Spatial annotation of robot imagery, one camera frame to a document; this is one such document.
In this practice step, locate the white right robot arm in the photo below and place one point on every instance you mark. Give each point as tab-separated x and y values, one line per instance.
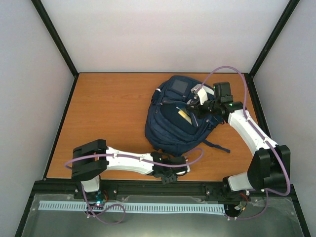
270	165

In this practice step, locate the navy blue backpack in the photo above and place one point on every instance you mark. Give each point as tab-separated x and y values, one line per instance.
166	130

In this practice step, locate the light blue slotted cable duct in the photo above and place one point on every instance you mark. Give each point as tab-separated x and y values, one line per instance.
139	208

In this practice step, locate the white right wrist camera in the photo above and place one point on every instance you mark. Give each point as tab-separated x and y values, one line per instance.
200	92

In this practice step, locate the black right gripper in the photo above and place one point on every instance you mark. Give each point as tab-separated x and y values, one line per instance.
197	109

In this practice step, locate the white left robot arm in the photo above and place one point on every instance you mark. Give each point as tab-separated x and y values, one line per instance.
93	158

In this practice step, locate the yellow highlighter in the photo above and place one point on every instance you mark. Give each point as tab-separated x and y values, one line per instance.
185	116

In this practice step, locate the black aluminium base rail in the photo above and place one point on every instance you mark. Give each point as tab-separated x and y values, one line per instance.
116	189

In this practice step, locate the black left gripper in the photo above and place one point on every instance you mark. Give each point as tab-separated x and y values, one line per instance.
166	181

